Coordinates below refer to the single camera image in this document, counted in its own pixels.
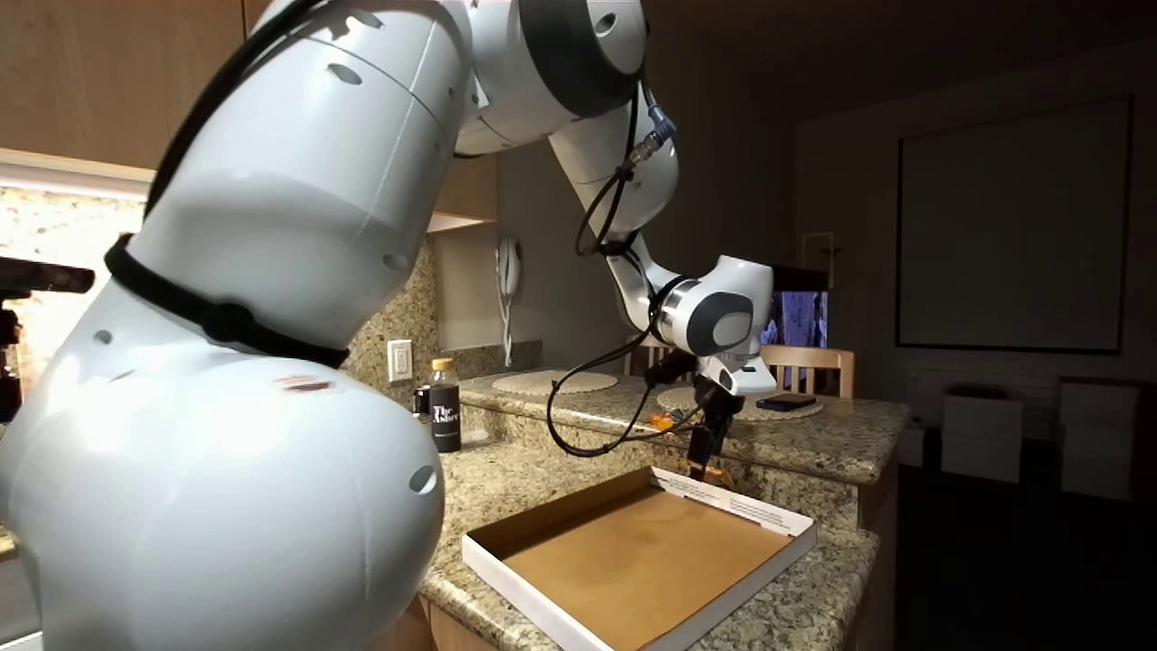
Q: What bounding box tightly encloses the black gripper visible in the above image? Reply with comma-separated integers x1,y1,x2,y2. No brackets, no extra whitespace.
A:
686,382,741,480

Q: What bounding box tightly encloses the yellow snack packet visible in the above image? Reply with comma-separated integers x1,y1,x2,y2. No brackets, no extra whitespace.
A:
648,417,675,435

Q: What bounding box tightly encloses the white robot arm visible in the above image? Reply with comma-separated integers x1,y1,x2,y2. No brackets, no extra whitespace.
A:
0,0,774,651

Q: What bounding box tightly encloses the white shallow cardboard box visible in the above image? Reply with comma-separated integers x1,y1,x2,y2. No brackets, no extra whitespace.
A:
464,465,817,651

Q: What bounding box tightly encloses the round woven placemat right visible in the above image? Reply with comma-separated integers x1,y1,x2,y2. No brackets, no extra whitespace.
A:
654,387,825,422

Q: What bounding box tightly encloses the round woven placemat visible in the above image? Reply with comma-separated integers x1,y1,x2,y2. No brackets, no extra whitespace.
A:
654,387,825,422
492,369,618,397

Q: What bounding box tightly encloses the small black phone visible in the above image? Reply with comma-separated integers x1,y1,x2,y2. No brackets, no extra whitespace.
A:
757,394,817,411

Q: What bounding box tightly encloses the right wooden chair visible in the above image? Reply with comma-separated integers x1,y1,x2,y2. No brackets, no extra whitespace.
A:
764,342,856,397

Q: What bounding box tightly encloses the round woven placemat left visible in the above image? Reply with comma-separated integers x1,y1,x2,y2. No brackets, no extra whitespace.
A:
492,369,618,397

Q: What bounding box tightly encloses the dark sauce bottle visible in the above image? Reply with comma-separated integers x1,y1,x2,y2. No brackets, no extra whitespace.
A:
429,359,464,451

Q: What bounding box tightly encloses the dark projector screen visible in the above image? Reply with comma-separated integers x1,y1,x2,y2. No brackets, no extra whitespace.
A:
895,98,1130,356

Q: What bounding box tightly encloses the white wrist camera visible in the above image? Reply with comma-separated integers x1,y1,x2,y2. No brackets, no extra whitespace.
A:
699,356,778,397

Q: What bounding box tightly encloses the white wall phone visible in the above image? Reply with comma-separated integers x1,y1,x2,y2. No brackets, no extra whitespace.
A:
495,235,519,369

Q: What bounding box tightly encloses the white wall outlet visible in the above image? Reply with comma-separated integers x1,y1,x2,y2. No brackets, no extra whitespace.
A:
386,340,413,382

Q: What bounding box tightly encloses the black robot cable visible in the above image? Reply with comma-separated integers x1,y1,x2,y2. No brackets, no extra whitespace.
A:
541,76,715,462

